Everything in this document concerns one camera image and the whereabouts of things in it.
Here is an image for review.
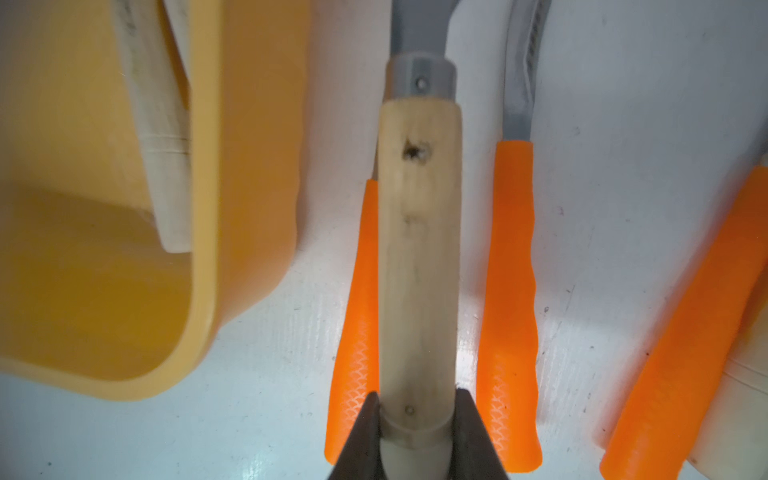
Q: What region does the grey sickle wooden handle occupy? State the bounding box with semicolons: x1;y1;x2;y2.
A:
110;1;192;254

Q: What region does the sickle orange handle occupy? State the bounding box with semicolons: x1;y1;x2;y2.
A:
599;165;767;479
324;180;379;465
475;0;554;474

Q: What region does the yellow plastic storage box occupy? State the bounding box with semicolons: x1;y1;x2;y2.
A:
1;1;311;400

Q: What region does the sickle wooden handle group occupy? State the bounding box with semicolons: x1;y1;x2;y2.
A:
376;0;464;480

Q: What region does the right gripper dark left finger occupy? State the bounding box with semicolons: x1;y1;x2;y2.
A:
328;392;382;480

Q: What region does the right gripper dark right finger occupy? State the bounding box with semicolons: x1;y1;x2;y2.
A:
451;388;508;480

